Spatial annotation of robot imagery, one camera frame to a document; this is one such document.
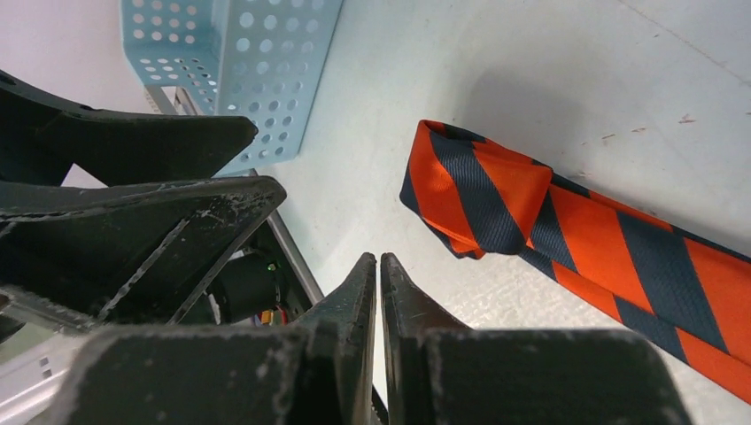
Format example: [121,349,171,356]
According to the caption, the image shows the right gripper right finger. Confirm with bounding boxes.
[380,253,691,424]

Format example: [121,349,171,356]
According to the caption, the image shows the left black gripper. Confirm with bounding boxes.
[1,176,313,334]

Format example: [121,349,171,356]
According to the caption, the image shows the light blue plastic basket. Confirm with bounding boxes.
[120,0,342,176]

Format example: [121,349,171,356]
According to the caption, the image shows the aluminium frame rail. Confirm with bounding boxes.
[1,74,313,424]

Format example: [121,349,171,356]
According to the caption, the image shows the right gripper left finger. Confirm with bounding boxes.
[42,253,376,424]

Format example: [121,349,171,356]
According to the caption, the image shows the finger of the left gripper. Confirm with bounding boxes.
[1,73,258,186]

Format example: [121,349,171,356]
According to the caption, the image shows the orange navy striped tie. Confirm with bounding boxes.
[399,120,750,400]

